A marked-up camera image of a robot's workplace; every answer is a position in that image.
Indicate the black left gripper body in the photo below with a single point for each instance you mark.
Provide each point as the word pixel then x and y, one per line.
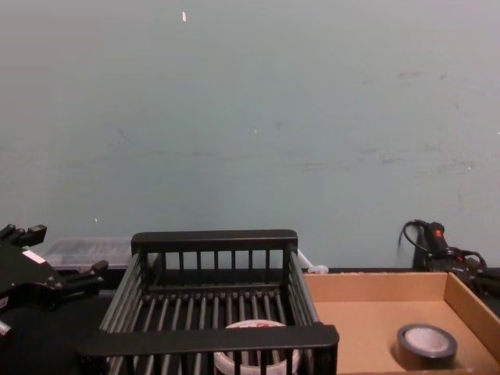
pixel 27 279

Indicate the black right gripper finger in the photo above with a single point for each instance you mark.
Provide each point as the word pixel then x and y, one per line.
pixel 490 282

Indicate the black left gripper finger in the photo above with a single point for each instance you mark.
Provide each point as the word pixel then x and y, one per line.
pixel 84 281
pixel 29 235

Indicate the roll of silver tape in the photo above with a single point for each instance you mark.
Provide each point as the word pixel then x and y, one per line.
pixel 427 353

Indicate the roll of white tape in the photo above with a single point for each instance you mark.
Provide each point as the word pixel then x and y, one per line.
pixel 250 367

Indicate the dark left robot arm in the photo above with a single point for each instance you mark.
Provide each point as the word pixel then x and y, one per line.
pixel 33 345

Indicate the clear plastic case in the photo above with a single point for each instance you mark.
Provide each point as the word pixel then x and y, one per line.
pixel 86 252

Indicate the shallow brown cardboard tray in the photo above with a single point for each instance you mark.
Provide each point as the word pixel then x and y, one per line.
pixel 363 328

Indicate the black rack with steel bars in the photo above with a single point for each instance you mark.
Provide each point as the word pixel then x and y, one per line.
pixel 218 308

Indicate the small white three-armed plastic piece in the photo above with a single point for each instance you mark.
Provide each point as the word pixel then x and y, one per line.
pixel 318 269

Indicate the plain pale wall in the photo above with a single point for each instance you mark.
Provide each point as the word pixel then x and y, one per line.
pixel 250 117

